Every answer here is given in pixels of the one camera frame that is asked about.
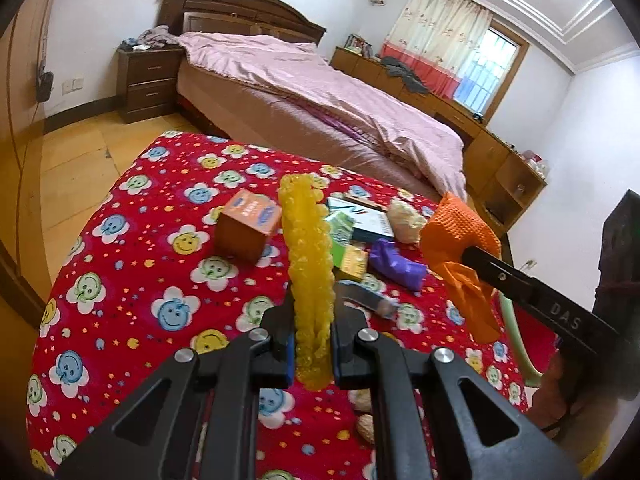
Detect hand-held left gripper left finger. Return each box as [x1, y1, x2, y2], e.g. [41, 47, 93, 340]
[57, 292, 296, 480]

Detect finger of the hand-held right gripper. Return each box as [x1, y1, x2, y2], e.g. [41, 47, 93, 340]
[460, 245, 540, 307]

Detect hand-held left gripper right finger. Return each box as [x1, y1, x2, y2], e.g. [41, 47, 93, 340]
[331, 305, 581, 480]

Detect green rimmed red bin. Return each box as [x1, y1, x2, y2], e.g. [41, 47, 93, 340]
[497, 292, 558, 389]

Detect orange rubber glove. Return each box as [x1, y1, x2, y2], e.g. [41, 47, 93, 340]
[419, 192, 502, 345]

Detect yellow bubble wrap strip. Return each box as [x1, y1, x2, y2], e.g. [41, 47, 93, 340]
[278, 174, 336, 392]

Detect purple plastic bag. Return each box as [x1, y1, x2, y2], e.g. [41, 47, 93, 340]
[370, 238, 427, 291]

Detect paper ball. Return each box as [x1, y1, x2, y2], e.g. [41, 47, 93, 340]
[387, 199, 429, 244]

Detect brown cardboard box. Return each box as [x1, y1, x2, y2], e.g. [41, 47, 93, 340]
[215, 190, 281, 263]

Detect person's right hand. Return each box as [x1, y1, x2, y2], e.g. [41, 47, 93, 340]
[530, 350, 571, 431]

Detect black silver wrapper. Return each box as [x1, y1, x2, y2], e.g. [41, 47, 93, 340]
[336, 280, 401, 319]

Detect yellow green packet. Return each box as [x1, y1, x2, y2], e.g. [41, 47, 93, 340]
[332, 244, 370, 282]

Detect small items on cabinet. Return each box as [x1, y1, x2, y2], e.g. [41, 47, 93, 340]
[521, 150, 549, 177]

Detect long wooden cabinet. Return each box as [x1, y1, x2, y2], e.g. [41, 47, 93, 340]
[330, 46, 548, 226]

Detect white flat box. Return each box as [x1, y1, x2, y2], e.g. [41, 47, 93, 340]
[325, 196, 396, 242]

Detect red smiley flower blanket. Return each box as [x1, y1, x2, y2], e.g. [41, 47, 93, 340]
[25, 130, 531, 480]

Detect barred window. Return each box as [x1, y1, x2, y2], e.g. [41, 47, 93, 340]
[452, 25, 519, 114]

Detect dark grey clothes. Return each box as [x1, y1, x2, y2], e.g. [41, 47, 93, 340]
[381, 55, 431, 95]

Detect floral curtain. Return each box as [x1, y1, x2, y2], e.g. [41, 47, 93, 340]
[381, 0, 493, 98]

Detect row of books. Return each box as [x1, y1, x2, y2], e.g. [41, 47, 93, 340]
[347, 34, 374, 59]

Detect pink duvet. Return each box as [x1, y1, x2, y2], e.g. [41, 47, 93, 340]
[177, 31, 468, 204]

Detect dark wooden nightstand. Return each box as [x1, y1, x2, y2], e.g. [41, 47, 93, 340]
[116, 46, 185, 125]

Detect wooden wardrobe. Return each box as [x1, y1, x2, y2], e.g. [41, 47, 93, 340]
[0, 0, 66, 313]

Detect dark wooden bed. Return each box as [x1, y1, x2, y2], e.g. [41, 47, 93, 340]
[161, 0, 468, 206]

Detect pile of clothes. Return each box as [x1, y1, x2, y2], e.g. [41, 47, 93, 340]
[119, 25, 181, 52]

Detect black hanging bag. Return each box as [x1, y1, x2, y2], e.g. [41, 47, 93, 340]
[35, 62, 55, 102]

